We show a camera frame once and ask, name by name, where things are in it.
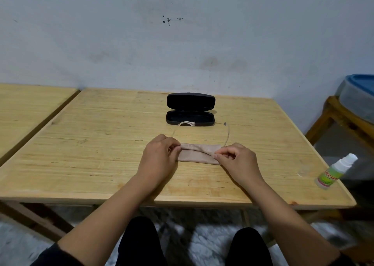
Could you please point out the wooden rack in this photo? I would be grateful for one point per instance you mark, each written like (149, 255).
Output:
(339, 122)

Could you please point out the person's left hand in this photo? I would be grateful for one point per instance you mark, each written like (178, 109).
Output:
(156, 160)

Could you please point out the light wooden table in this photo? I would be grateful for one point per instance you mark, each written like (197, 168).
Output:
(93, 146)
(26, 111)

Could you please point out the beige cleaning cloth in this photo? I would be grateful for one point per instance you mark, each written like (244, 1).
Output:
(198, 153)

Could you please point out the translucent box with blue lid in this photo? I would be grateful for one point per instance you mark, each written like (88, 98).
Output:
(358, 97)

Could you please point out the person's right thumb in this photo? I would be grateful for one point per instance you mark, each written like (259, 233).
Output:
(222, 156)

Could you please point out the person's right hand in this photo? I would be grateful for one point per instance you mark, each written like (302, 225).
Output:
(241, 165)

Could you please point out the person's leg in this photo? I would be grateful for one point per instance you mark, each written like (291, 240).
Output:
(141, 245)
(249, 249)

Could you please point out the person's left leg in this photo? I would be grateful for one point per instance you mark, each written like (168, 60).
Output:
(141, 245)

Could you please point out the white green-label spray bottle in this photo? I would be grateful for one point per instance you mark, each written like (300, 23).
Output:
(336, 170)

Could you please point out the person's left forearm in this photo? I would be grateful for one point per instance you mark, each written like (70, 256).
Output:
(117, 216)

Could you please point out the person's right forearm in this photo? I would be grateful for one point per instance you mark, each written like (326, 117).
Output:
(283, 222)

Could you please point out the person's right leg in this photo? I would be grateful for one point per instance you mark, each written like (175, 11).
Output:
(249, 249)

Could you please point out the person's black sleeve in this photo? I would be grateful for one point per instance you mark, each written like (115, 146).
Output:
(55, 257)
(344, 261)

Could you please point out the clear plastic bottle cap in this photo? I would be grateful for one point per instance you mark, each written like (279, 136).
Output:
(306, 168)

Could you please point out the person's black left sleeve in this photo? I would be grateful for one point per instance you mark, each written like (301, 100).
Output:
(55, 257)

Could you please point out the clear frame eyeglasses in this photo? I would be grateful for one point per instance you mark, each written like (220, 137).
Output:
(227, 135)

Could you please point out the person's black right sleeve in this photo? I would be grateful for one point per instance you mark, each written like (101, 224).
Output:
(344, 261)

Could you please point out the person's left thumb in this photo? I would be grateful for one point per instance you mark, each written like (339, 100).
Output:
(174, 152)

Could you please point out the black open glasses case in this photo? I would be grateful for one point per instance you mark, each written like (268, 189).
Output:
(190, 111)

